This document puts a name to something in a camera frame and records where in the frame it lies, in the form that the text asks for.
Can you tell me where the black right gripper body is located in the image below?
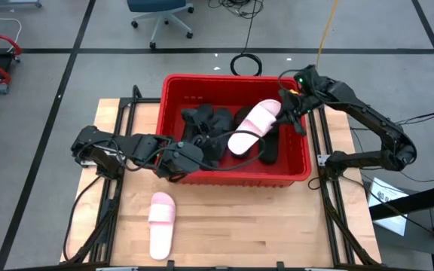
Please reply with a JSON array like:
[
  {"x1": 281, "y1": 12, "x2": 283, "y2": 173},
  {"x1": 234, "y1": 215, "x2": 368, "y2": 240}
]
[{"x1": 279, "y1": 88, "x2": 316, "y2": 137}]

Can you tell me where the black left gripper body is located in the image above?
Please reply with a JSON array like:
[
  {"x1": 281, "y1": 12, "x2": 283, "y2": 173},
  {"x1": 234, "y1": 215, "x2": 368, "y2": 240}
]
[{"x1": 156, "y1": 141, "x2": 206, "y2": 182}]

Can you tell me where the pink rubber slide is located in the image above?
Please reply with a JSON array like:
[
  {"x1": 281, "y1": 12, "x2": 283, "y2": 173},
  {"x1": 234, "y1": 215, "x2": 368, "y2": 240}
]
[
  {"x1": 227, "y1": 99, "x2": 283, "y2": 156},
  {"x1": 148, "y1": 191, "x2": 176, "y2": 260}
]

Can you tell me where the red plastic bin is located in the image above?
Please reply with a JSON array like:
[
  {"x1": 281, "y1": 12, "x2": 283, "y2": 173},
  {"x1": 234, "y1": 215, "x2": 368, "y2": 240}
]
[{"x1": 155, "y1": 73, "x2": 313, "y2": 188}]

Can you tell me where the white printed paper sheet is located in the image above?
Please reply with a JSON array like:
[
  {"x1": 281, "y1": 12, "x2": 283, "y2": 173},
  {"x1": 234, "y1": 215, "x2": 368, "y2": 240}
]
[{"x1": 367, "y1": 176, "x2": 410, "y2": 237}]

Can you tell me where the black stand beam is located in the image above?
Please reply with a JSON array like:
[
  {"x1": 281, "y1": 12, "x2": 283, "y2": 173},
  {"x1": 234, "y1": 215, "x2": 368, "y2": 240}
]
[{"x1": 369, "y1": 182, "x2": 434, "y2": 221}]

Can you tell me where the blue office chair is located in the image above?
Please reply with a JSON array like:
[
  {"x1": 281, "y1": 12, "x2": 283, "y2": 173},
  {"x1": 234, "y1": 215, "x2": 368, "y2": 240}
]
[{"x1": 127, "y1": 0, "x2": 195, "y2": 50}]

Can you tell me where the black coiled cable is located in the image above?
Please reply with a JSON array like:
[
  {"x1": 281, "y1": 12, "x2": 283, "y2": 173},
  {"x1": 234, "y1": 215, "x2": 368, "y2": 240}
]
[{"x1": 230, "y1": 0, "x2": 264, "y2": 79}]

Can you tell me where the yellow floor cable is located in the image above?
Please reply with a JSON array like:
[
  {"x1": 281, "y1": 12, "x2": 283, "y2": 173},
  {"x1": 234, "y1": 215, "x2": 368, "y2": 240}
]
[{"x1": 313, "y1": 0, "x2": 341, "y2": 71}]

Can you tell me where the black cable tangle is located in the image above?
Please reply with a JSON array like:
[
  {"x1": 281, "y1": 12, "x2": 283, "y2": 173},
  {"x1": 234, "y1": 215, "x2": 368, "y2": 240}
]
[{"x1": 207, "y1": 0, "x2": 265, "y2": 20}]

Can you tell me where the black left base cable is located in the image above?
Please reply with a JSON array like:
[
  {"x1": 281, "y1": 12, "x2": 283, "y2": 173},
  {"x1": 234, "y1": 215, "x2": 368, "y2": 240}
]
[{"x1": 63, "y1": 175, "x2": 103, "y2": 263}]

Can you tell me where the white floor cable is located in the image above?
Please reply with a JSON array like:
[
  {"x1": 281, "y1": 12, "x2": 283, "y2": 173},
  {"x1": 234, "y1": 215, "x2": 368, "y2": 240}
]
[{"x1": 0, "y1": 3, "x2": 23, "y2": 53}]

